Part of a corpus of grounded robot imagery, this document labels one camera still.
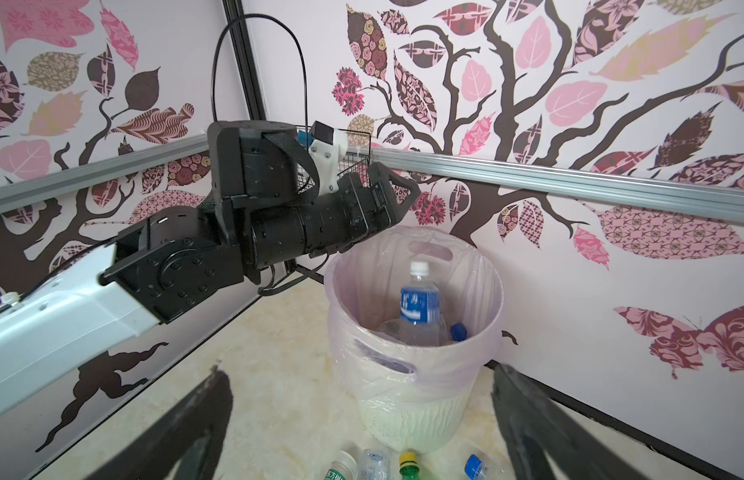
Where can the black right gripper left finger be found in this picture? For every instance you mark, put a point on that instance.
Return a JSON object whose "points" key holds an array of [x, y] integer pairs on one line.
{"points": [[185, 443]]}

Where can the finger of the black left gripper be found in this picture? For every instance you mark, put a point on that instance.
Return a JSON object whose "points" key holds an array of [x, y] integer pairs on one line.
{"points": [[296, 272], [393, 195]]}

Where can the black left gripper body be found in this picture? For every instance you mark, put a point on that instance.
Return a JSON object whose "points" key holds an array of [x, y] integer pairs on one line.
{"points": [[268, 202]]}

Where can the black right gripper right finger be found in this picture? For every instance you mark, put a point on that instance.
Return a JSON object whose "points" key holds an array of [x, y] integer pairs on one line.
{"points": [[536, 432]]}

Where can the blue label water bottle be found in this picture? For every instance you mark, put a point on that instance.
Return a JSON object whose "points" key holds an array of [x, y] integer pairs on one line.
{"points": [[420, 308]]}

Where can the blue cap clear bottle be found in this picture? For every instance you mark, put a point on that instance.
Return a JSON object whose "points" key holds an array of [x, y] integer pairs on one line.
{"points": [[458, 332]]}

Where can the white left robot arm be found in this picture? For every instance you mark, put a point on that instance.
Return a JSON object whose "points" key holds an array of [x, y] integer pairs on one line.
{"points": [[151, 273]]}

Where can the white ribbed trash bin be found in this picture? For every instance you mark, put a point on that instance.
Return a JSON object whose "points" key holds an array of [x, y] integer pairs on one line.
{"points": [[420, 426]]}

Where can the small blue label bottle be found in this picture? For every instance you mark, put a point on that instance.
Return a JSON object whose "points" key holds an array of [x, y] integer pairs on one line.
{"points": [[476, 468]]}

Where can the green plastic bottle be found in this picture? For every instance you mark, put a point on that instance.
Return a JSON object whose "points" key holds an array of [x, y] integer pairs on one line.
{"points": [[409, 468]]}

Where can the green white label bottle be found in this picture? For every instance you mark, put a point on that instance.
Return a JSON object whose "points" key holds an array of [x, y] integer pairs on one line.
{"points": [[343, 467]]}

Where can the tall clear bottle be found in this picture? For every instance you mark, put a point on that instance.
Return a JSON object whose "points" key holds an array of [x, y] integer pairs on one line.
{"points": [[374, 464]]}

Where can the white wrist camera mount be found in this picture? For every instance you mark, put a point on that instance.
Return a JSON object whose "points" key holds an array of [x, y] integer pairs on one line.
{"points": [[327, 148]]}

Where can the aluminium rail left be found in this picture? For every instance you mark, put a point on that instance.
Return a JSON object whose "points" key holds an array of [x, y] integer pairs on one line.
{"points": [[62, 182]]}

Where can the aluminium rail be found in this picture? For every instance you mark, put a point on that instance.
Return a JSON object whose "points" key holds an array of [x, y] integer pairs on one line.
{"points": [[702, 201], [62, 182]]}

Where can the aluminium rail back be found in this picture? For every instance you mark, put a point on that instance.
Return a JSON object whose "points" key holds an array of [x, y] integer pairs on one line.
{"points": [[702, 201]]}

